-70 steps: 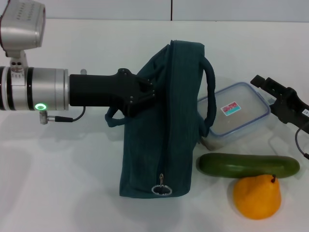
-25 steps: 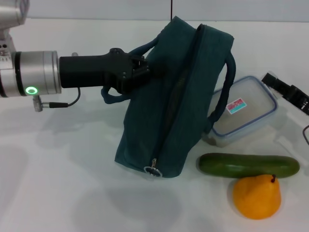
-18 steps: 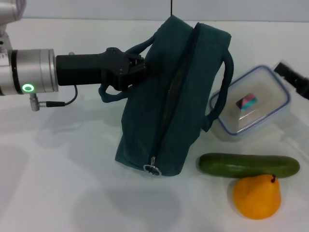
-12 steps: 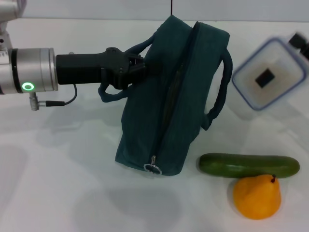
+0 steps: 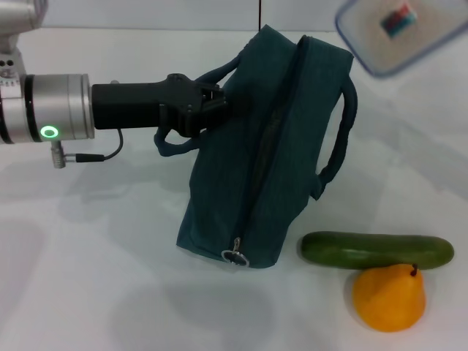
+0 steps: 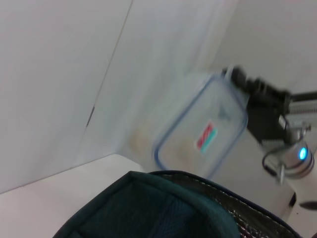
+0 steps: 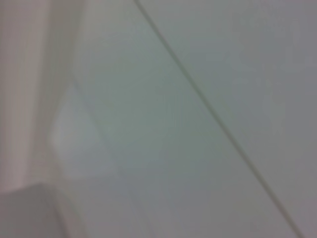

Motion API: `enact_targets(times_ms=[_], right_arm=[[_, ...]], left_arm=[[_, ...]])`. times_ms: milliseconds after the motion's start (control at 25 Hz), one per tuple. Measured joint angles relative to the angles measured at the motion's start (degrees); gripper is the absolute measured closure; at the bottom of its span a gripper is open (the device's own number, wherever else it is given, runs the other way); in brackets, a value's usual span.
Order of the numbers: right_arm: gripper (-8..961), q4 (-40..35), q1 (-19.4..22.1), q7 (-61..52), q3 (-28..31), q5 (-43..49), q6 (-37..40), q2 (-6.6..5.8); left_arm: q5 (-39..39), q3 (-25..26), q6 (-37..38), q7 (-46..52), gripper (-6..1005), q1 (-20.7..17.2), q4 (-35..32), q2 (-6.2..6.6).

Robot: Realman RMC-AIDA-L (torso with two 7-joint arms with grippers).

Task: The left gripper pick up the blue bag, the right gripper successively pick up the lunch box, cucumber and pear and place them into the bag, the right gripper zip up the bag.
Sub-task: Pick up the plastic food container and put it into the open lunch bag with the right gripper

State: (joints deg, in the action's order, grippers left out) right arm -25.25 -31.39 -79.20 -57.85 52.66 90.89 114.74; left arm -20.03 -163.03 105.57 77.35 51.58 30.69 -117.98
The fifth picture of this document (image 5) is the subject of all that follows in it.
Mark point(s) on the teal blue fabric bag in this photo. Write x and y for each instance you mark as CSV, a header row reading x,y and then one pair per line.
x,y
292,128

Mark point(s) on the orange pear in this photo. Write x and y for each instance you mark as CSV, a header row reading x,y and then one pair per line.
x,y
387,300

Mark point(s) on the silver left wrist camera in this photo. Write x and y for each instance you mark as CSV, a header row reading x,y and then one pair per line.
x,y
18,22

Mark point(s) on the clear blue-rimmed food container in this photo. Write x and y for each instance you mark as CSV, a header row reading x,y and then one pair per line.
x,y
384,47

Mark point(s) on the green cucumber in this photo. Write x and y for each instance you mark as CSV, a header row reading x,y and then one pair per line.
x,y
365,250

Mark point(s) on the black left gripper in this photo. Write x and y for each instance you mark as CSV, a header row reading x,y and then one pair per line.
x,y
139,106

